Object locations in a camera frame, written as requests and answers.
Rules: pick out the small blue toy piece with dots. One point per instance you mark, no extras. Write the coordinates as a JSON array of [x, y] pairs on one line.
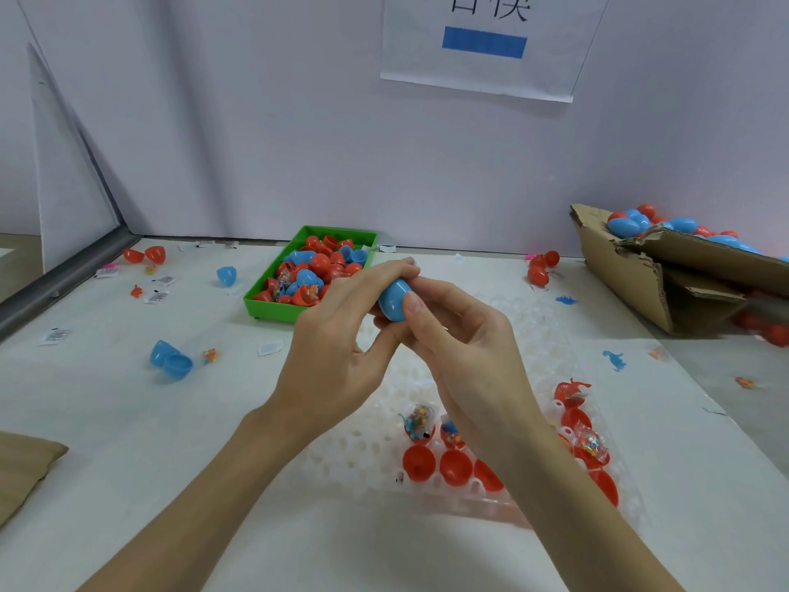
[[614, 360]]

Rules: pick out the pile of finished eggs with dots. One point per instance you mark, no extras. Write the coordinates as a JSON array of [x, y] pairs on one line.
[[697, 228]]

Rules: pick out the white paper sign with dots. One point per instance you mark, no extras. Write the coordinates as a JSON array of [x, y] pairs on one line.
[[561, 43]]

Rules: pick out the person's left forearm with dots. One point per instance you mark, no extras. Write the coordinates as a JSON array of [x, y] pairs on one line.
[[185, 511]]

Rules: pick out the grey metal rail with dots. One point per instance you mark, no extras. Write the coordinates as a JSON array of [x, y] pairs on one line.
[[56, 289]]

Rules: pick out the person's right forearm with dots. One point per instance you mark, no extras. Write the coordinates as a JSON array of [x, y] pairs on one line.
[[592, 518]]

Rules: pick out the person's right hand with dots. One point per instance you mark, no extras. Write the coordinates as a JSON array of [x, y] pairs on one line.
[[481, 363]]

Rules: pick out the person's left hand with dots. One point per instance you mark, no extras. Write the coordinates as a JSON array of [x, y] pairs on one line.
[[333, 357]]

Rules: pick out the single blue egg half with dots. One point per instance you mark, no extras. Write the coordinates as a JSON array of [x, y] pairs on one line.
[[227, 275]]

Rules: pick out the flat brown cardboard sheet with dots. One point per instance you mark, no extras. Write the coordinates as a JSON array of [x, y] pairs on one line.
[[25, 468]]

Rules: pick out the clear triangular panel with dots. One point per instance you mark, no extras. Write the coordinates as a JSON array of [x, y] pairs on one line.
[[68, 178]]

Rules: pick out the green plastic tray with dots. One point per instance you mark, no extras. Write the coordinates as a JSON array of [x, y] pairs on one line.
[[252, 311]]

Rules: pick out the small orange toy piece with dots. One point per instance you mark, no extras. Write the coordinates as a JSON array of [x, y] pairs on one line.
[[210, 355], [746, 381]]

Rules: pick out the clear plastic egg tray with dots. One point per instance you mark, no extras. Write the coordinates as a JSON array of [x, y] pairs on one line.
[[352, 456]]

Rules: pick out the cardboard box of capsules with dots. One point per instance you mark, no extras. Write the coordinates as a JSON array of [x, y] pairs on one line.
[[620, 267]]

